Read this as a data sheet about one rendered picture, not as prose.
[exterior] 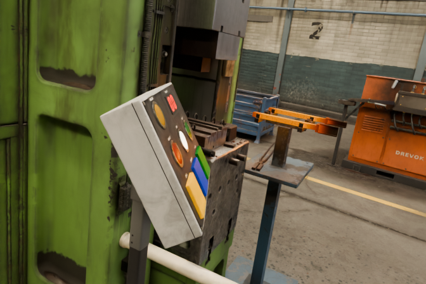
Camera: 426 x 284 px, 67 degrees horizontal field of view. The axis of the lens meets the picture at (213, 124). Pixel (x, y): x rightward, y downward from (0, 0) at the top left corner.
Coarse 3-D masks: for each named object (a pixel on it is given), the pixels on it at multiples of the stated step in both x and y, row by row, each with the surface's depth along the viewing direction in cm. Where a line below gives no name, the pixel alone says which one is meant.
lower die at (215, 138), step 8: (200, 120) 143; (192, 128) 128; (200, 128) 130; (208, 128) 131; (216, 128) 129; (224, 128) 136; (200, 136) 122; (208, 136) 123; (216, 136) 130; (224, 136) 138; (200, 144) 122; (208, 144) 125; (216, 144) 132
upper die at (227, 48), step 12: (180, 36) 120; (192, 36) 117; (204, 36) 115; (216, 36) 113; (228, 36) 120; (180, 48) 120; (192, 48) 118; (204, 48) 116; (216, 48) 114; (228, 48) 122
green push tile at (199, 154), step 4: (200, 148) 88; (196, 152) 83; (200, 152) 86; (196, 156) 82; (200, 156) 84; (204, 156) 89; (200, 160) 82; (204, 160) 86; (200, 164) 82; (204, 164) 84; (208, 164) 90; (204, 168) 83; (208, 168) 87; (204, 172) 83; (208, 172) 85; (208, 176) 83
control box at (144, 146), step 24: (144, 96) 60; (168, 96) 76; (120, 120) 56; (144, 120) 56; (168, 120) 69; (120, 144) 57; (144, 144) 57; (168, 144) 62; (192, 144) 83; (144, 168) 58; (168, 168) 58; (144, 192) 59; (168, 192) 59; (168, 216) 60; (192, 216) 60; (168, 240) 61
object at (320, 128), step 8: (256, 112) 158; (272, 120) 155; (280, 120) 153; (288, 120) 151; (296, 120) 151; (312, 128) 146; (320, 128) 145; (328, 128) 144; (336, 128) 142; (336, 136) 142
